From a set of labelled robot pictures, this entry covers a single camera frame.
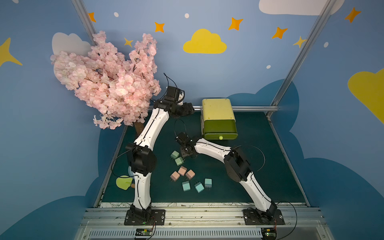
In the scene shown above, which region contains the green plug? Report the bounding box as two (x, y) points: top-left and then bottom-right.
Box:
(171, 151), (180, 160)
(175, 157), (184, 166)

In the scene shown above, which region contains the yellow green drawer cabinet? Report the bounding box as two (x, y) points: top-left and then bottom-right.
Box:
(202, 99), (236, 128)

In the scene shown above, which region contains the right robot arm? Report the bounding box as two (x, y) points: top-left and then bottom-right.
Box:
(176, 133), (277, 220)

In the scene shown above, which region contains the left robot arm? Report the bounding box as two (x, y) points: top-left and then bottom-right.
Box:
(126, 100), (195, 211)

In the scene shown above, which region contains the pink plug middle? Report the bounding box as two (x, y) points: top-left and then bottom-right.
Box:
(178, 166), (187, 176)

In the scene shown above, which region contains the pink plug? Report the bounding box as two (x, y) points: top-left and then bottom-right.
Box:
(178, 166), (187, 176)
(170, 171), (181, 182)
(185, 170), (196, 180)

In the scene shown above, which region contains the pink plug right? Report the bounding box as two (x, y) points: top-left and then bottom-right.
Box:
(185, 170), (196, 180)

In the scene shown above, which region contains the pink plug left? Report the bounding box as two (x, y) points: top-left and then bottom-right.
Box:
(170, 171), (181, 182)

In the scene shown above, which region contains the blue plug left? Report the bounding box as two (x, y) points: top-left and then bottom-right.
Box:
(182, 181), (191, 192)

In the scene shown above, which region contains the blue plug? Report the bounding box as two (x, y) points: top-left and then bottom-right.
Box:
(204, 178), (213, 189)
(182, 181), (191, 192)
(195, 182), (205, 193)

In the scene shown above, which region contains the blue plug right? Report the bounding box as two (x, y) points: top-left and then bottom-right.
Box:
(204, 178), (213, 189)

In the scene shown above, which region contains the blue plug middle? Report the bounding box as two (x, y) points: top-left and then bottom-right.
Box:
(195, 182), (205, 193)

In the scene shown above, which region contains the blue dustpan scoop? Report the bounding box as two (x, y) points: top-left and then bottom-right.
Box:
(128, 166), (135, 177)

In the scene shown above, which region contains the pink cherry blossom tree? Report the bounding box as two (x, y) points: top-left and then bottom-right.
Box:
(51, 31), (161, 130)

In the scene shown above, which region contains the green yellow brush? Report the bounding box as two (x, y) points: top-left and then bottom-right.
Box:
(116, 175), (136, 191)

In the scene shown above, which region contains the left controller board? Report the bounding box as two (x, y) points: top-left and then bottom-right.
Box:
(135, 229), (153, 238)

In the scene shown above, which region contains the controller board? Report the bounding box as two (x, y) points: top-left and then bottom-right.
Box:
(261, 229), (277, 239)
(135, 229), (153, 238)

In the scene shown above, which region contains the right controller board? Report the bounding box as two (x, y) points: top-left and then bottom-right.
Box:
(261, 229), (277, 239)

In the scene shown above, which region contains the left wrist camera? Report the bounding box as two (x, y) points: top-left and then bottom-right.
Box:
(164, 86), (185, 104)

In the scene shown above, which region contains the back aluminium rail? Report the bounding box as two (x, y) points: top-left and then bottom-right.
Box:
(148, 104), (280, 113)

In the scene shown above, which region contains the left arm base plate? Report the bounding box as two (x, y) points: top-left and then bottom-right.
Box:
(124, 208), (166, 226)

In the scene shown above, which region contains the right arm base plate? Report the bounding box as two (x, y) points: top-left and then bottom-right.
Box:
(243, 208), (285, 226)

